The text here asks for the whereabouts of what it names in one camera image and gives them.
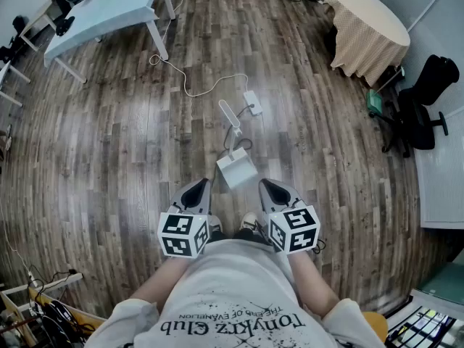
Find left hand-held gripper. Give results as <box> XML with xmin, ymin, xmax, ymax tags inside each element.
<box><xmin>157</xmin><ymin>178</ymin><xmax>213</xmax><ymax>259</ymax></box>

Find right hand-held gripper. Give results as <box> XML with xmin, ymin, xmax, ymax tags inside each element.
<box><xmin>258</xmin><ymin>178</ymin><xmax>321</xmax><ymax>255</ymax></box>

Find person's left forearm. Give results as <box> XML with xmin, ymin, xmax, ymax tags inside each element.
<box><xmin>128</xmin><ymin>255</ymin><xmax>191</xmax><ymax>304</ymax></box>

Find person's right forearm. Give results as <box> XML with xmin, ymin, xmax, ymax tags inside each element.
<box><xmin>286</xmin><ymin>252</ymin><xmax>341</xmax><ymax>317</ymax></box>

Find person's right beige shoe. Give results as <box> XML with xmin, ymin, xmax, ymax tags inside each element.
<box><xmin>239</xmin><ymin>211</ymin><xmax>258</xmax><ymax>231</ymax></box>

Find person's black trousers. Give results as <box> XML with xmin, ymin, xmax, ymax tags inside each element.
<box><xmin>210</xmin><ymin>226</ymin><xmax>271</xmax><ymax>246</ymax></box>

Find white printed t-shirt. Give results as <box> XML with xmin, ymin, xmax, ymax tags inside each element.
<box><xmin>83</xmin><ymin>239</ymin><xmax>387</xmax><ymax>348</ymax></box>

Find white power strip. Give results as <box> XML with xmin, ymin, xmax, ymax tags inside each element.
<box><xmin>243</xmin><ymin>90</ymin><xmax>264</xmax><ymax>115</ymax></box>

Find green box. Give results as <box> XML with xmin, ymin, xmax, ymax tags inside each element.
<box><xmin>366</xmin><ymin>88</ymin><xmax>384</xmax><ymax>115</ymax></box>

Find black office chair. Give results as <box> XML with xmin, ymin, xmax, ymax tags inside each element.
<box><xmin>368</xmin><ymin>54</ymin><xmax>460</xmax><ymax>158</ymax></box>

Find yellow wooden seat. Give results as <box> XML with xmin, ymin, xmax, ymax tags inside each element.
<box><xmin>362</xmin><ymin>312</ymin><xmax>389</xmax><ymax>344</ymax></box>

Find round table with beige cloth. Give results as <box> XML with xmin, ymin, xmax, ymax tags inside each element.
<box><xmin>322</xmin><ymin>0</ymin><xmax>412</xmax><ymax>87</ymax></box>

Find large white table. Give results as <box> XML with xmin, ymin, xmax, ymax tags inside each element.
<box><xmin>43</xmin><ymin>0</ymin><xmax>177</xmax><ymax>84</ymax></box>

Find black disc-shaped object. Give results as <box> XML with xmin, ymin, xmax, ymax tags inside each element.
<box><xmin>56</xmin><ymin>15</ymin><xmax>76</xmax><ymax>38</ymax></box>

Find white metal rack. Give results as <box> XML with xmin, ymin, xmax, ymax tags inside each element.
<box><xmin>0</xmin><ymin>60</ymin><xmax>32</xmax><ymax>108</ymax></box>

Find small white desk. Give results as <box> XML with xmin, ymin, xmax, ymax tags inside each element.
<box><xmin>18</xmin><ymin>0</ymin><xmax>61</xmax><ymax>52</ymax></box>

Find black power cable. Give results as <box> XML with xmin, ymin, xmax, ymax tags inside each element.
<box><xmin>210</xmin><ymin>104</ymin><xmax>254</xmax><ymax>188</ymax></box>

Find white power cable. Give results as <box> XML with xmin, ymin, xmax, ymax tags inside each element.
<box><xmin>149</xmin><ymin>0</ymin><xmax>249</xmax><ymax>98</ymax></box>

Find wooden frame rack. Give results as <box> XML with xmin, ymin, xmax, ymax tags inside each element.
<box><xmin>0</xmin><ymin>272</ymin><xmax>106</xmax><ymax>348</ymax></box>

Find thin white floor cable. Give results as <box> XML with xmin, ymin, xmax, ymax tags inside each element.
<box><xmin>0</xmin><ymin>208</ymin><xmax>41</xmax><ymax>286</ymax></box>

